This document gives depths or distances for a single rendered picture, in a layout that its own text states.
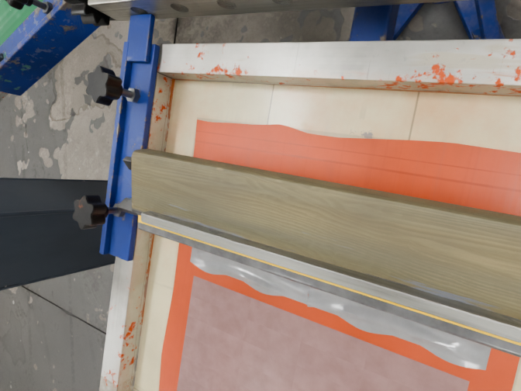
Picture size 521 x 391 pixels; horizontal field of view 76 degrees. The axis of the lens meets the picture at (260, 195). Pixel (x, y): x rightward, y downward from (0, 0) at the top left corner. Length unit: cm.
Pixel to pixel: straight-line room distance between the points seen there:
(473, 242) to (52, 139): 253
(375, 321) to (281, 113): 26
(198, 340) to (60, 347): 228
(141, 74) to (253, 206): 27
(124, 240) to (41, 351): 248
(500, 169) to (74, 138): 230
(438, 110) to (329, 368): 30
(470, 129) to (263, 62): 22
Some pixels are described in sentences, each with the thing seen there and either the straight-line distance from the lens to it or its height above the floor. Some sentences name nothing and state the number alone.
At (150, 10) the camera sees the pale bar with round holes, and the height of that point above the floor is 102.
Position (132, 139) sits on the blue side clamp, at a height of 100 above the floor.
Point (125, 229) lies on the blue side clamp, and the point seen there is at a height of 100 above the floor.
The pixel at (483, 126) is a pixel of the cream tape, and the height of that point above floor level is 96.
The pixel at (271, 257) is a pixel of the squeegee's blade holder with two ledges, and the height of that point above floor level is 106.
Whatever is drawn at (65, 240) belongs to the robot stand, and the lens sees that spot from 83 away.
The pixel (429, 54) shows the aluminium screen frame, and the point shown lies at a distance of 36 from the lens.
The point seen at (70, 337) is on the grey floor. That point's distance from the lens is 264.
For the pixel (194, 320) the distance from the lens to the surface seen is 51.
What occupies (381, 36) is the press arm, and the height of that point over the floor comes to 92.
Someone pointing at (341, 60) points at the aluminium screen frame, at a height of 99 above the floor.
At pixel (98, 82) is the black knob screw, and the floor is 106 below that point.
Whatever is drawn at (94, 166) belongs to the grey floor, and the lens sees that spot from 226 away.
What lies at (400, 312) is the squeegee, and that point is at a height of 104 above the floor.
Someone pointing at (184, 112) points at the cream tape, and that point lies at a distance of 50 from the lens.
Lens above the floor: 133
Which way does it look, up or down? 63 degrees down
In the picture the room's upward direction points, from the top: 92 degrees counter-clockwise
